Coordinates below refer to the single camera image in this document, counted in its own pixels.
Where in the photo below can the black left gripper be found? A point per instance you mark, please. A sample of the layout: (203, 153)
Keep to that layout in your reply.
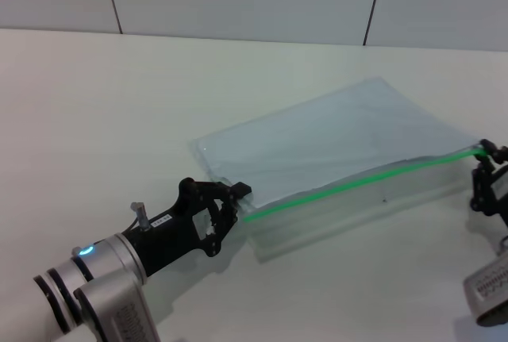
(166, 235)

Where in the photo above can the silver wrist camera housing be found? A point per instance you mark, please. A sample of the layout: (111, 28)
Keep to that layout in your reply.
(119, 310)
(490, 294)

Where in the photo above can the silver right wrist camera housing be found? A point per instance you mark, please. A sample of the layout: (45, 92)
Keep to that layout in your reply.
(490, 294)

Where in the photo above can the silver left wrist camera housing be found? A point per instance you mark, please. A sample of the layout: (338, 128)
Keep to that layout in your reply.
(119, 310)

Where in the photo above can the clear document bag green zipper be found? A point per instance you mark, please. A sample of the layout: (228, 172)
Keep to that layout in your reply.
(337, 131)

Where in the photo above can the green zipper slider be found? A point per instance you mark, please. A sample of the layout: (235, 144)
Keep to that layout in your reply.
(482, 153)

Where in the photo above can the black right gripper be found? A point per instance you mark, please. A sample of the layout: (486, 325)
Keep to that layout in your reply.
(499, 207)

